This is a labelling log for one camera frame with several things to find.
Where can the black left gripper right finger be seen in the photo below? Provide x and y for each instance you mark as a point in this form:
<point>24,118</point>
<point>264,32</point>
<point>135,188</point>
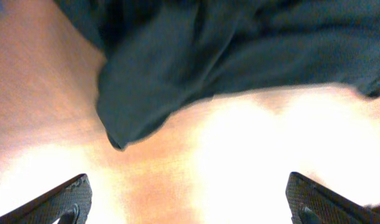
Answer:
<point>311,202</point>

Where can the black polo shirt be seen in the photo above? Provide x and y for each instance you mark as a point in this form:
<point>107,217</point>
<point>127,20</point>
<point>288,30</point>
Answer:
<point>163,55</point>

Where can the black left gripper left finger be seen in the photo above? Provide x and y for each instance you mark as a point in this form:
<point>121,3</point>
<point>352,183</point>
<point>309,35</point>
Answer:
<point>69,203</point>

